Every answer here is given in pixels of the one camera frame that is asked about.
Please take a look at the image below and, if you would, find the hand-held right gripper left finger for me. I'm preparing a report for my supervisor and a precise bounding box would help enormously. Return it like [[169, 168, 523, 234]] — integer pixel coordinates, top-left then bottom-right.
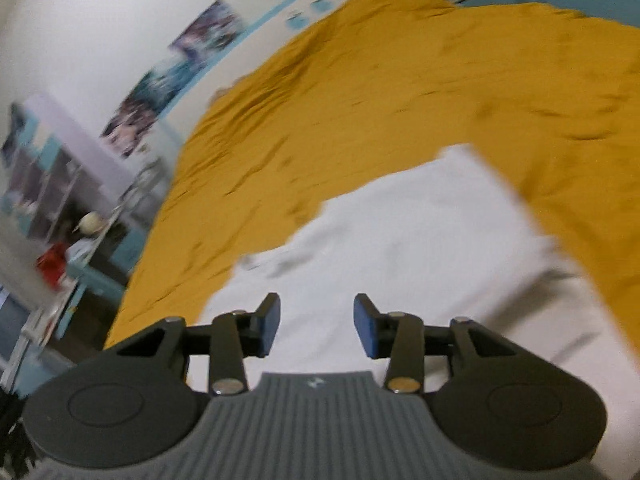
[[117, 292, 281, 396]]

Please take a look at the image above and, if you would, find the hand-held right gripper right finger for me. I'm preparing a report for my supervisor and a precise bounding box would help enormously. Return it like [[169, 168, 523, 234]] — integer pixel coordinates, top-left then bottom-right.
[[353, 292, 522, 394]]

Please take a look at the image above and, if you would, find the white printed t-shirt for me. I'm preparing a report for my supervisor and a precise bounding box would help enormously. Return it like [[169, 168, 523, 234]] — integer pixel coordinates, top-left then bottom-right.
[[192, 144, 637, 480]]

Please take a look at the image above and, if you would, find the white round ornament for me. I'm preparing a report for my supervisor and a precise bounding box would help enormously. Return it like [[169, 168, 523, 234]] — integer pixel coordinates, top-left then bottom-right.
[[74, 212, 104, 237]]

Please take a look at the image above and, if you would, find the red container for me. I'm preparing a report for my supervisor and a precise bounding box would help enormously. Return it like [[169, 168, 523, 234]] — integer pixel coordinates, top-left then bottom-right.
[[36, 241, 69, 287]]

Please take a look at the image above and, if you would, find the mustard yellow blanket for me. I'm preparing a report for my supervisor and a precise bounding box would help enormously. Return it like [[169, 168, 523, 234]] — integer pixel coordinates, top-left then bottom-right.
[[104, 0, 640, 357]]

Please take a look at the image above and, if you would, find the shelf unit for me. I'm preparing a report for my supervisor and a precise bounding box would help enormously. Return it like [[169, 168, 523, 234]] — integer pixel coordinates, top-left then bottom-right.
[[0, 91, 172, 397]]

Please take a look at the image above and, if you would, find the portrait wall poster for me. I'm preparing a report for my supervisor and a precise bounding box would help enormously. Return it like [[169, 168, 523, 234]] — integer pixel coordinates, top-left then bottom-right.
[[99, 95, 162, 160]]

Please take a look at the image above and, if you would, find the teal wall poster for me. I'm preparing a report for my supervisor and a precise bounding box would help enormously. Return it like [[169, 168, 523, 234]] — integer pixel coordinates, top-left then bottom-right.
[[126, 54, 202, 113]]

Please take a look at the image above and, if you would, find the purple wall poster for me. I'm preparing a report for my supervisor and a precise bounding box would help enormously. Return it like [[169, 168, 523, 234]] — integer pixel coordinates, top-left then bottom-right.
[[169, 0, 247, 70]]

